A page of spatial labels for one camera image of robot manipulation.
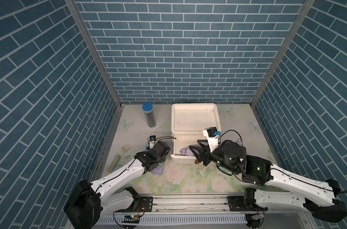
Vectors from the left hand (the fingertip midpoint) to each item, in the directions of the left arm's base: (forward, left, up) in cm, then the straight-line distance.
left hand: (162, 154), depth 84 cm
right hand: (-7, -16, +24) cm, 30 cm away
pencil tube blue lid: (+27, +11, +12) cm, 31 cm away
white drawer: (+4, -12, +9) cm, 15 cm away
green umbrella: (-3, +30, -6) cm, 30 cm away
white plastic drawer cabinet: (+13, -15, +16) cm, 26 cm away
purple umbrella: (-7, +1, -5) cm, 9 cm away
